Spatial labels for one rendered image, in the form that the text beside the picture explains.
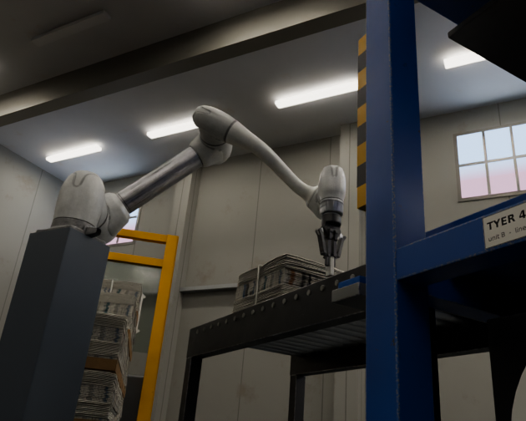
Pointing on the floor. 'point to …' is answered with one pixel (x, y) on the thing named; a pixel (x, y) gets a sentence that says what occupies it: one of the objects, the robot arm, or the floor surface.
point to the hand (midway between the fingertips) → (330, 266)
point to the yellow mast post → (158, 330)
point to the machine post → (394, 220)
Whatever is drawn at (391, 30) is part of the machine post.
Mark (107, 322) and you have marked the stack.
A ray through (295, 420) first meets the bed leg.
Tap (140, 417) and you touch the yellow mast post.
